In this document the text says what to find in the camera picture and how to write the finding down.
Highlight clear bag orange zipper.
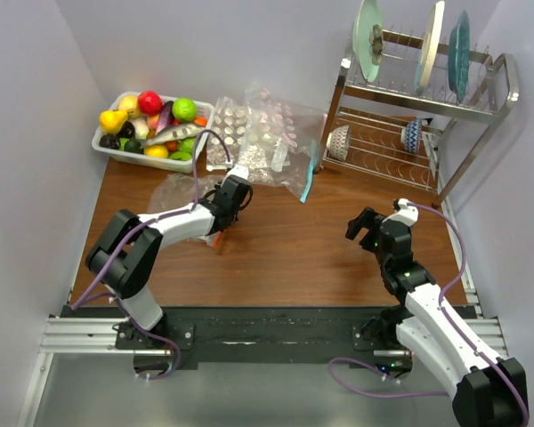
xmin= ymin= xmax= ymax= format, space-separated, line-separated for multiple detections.
xmin=147 ymin=173 xmax=226 ymax=246

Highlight grey toy fish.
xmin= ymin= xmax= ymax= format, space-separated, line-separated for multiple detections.
xmin=141 ymin=123 xmax=204 ymax=148

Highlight green apple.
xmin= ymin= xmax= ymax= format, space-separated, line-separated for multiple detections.
xmin=172 ymin=98 xmax=198 ymax=123

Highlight purple eggplant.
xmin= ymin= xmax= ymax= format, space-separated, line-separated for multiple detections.
xmin=156 ymin=101 xmax=174 ymax=133

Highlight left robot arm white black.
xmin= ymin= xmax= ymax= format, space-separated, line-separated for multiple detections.
xmin=72 ymin=173 xmax=253 ymax=349

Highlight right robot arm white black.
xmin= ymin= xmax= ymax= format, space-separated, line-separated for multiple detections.
xmin=345 ymin=198 xmax=530 ymax=426

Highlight clear bag white dots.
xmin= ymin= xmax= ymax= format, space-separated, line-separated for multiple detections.
xmin=206 ymin=97 xmax=247 ymax=172

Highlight clear bag pink dots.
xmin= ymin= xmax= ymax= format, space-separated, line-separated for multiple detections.
xmin=238 ymin=84 xmax=326 ymax=187

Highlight clear bag blue zipper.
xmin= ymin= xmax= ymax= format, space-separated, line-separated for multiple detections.
xmin=268 ymin=110 xmax=327 ymax=203

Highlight green toy pepper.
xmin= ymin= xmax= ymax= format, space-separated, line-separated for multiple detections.
xmin=168 ymin=138 xmax=195 ymax=161

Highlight small orange tangerine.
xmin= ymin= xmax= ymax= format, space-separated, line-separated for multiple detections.
xmin=165 ymin=141 xmax=178 ymax=153

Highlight orange toy pumpkin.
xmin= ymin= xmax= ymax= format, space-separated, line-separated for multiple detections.
xmin=193 ymin=117 xmax=207 ymax=127

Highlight yellow lemon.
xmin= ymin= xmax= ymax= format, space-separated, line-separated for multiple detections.
xmin=143 ymin=144 xmax=169 ymax=159

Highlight white plastic fruit basket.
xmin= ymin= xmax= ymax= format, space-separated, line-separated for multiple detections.
xmin=92 ymin=92 xmax=214 ymax=173

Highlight blue zigzag bowl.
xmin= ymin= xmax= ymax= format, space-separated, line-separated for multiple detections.
xmin=401 ymin=119 xmax=422 ymax=155

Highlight patterned bowl left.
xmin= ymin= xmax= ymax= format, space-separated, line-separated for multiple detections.
xmin=326 ymin=125 xmax=351 ymax=162

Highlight red apple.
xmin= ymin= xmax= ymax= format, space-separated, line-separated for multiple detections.
xmin=137 ymin=91 xmax=163 ymax=116

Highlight dark purple fruit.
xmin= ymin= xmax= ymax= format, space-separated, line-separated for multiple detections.
xmin=99 ymin=134 xmax=121 ymax=150

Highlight steel dish rack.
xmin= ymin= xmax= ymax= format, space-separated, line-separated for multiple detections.
xmin=321 ymin=30 xmax=520 ymax=208

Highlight pale yellow apple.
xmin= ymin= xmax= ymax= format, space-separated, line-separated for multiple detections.
xmin=117 ymin=94 xmax=141 ymax=119

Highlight yellow pear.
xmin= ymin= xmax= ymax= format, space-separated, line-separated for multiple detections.
xmin=99 ymin=110 xmax=128 ymax=134

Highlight cream blue rimmed plate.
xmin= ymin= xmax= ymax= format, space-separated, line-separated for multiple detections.
xmin=415 ymin=1 xmax=445 ymax=96

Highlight light green floral plate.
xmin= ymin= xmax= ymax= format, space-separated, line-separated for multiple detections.
xmin=352 ymin=0 xmax=384 ymax=83

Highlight teal plate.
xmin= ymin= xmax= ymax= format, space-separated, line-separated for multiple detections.
xmin=447 ymin=10 xmax=471 ymax=103

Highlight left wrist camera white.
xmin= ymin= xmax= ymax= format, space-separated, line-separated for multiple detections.
xmin=224 ymin=164 xmax=249 ymax=181

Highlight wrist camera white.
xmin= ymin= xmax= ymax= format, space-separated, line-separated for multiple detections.
xmin=224 ymin=164 xmax=249 ymax=181
xmin=385 ymin=198 xmax=419 ymax=228

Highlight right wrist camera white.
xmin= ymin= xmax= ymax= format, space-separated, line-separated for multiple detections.
xmin=385 ymin=198 xmax=419 ymax=228

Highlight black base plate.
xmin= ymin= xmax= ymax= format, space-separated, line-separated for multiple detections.
xmin=53 ymin=307 xmax=411 ymax=373

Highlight aluminium rail frame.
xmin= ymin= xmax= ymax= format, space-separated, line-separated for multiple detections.
xmin=20 ymin=285 xmax=530 ymax=426

